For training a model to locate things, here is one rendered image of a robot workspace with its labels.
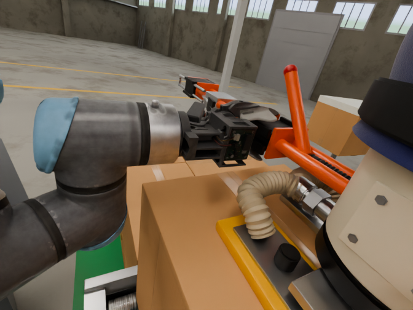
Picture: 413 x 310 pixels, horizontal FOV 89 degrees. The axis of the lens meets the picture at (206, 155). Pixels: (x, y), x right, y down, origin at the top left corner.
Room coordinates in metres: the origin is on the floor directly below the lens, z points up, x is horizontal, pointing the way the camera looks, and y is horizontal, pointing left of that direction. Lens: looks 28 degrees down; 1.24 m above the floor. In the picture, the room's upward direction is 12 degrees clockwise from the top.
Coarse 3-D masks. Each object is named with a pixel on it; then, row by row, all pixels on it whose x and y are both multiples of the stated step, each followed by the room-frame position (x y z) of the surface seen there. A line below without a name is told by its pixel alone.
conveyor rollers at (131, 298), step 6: (132, 294) 0.35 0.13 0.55; (114, 300) 0.32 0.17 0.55; (120, 300) 0.33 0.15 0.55; (126, 300) 0.33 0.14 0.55; (132, 300) 0.33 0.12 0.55; (108, 306) 0.31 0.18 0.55; (114, 306) 0.31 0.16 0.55; (120, 306) 0.31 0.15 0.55; (126, 306) 0.32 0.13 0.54; (132, 306) 0.32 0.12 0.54
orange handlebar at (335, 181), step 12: (276, 144) 0.35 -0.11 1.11; (288, 144) 0.33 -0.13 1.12; (288, 156) 0.32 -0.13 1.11; (300, 156) 0.30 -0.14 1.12; (324, 156) 0.32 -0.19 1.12; (312, 168) 0.28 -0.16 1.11; (324, 168) 0.27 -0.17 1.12; (336, 168) 0.29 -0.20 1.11; (348, 168) 0.29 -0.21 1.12; (324, 180) 0.26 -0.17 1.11; (336, 180) 0.25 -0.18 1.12; (348, 180) 0.25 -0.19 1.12
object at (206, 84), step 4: (188, 76) 0.71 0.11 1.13; (196, 80) 0.68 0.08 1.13; (200, 80) 0.69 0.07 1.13; (204, 80) 0.71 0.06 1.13; (208, 80) 0.73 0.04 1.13; (200, 84) 0.65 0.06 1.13; (204, 84) 0.66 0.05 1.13; (208, 84) 0.66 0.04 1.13; (212, 84) 0.67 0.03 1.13; (216, 84) 0.68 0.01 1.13; (196, 88) 0.65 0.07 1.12; (204, 88) 0.66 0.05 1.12; (208, 88) 0.66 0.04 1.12; (212, 88) 0.67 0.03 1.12; (216, 88) 0.68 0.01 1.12; (196, 92) 0.65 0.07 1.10; (200, 96) 0.65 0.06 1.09
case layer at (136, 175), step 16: (176, 160) 1.17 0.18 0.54; (208, 160) 1.26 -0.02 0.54; (256, 160) 1.42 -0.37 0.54; (128, 176) 0.91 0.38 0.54; (144, 176) 0.94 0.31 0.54; (160, 176) 0.97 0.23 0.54; (176, 176) 1.00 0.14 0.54; (192, 176) 1.03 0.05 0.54; (128, 192) 0.78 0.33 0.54; (128, 208) 0.68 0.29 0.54; (128, 224) 0.64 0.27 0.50; (128, 240) 0.63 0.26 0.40; (128, 256) 0.62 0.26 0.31
